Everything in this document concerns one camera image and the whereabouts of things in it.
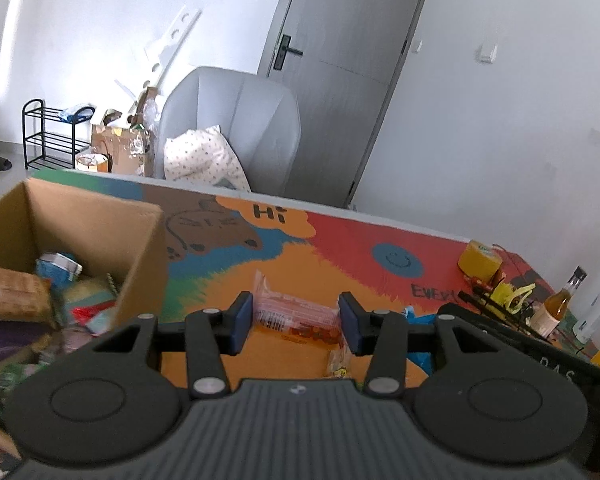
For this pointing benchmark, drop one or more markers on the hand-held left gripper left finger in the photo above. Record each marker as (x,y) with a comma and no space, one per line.
(242,322)

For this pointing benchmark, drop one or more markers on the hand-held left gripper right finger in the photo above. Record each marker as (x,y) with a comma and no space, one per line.
(351,322)

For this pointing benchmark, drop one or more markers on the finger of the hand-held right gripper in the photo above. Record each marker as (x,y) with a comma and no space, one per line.
(480,317)

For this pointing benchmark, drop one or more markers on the clear red snack packet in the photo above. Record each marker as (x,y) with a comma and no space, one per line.
(295,312)

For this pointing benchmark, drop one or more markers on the brown cardboard box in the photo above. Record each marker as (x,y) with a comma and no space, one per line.
(95,230)

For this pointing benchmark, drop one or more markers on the black folding stand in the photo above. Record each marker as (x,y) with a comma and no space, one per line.
(495,305)

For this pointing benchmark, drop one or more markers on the yellow plastic bag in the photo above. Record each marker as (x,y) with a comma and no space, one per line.
(512,297)

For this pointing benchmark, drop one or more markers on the small yellow snack packet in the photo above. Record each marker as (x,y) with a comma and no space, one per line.
(340,362)

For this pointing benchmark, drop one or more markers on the yellow tape roll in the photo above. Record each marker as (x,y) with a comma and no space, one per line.
(480,262)

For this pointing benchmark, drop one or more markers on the white plastic bottle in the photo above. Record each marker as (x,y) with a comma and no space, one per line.
(597,310)

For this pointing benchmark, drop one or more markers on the glass bottle with orange drink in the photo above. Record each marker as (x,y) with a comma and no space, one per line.
(555,305)

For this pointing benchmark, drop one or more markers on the white dotted pillow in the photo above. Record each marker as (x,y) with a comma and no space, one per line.
(200,160)

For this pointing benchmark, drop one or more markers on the blue white snack packet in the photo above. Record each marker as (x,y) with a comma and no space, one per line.
(57,270)

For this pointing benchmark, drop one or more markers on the brown paper bag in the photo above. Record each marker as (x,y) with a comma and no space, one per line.
(125,152)

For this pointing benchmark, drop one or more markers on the grey armchair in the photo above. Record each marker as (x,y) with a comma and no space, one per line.
(230,110)

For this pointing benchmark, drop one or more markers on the brown snack packet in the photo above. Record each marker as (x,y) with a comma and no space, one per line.
(12,292)

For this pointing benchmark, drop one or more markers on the grey door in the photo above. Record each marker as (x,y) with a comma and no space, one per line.
(340,85)

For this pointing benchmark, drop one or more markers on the blue item on rack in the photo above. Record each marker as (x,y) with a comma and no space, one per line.
(77,113)

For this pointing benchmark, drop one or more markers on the black shoe rack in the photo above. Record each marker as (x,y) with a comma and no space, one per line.
(45,135)

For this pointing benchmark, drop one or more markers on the white board with holes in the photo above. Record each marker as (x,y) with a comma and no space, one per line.
(172,45)

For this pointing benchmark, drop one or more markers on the small white wall switch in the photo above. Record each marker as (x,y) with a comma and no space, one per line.
(417,46)

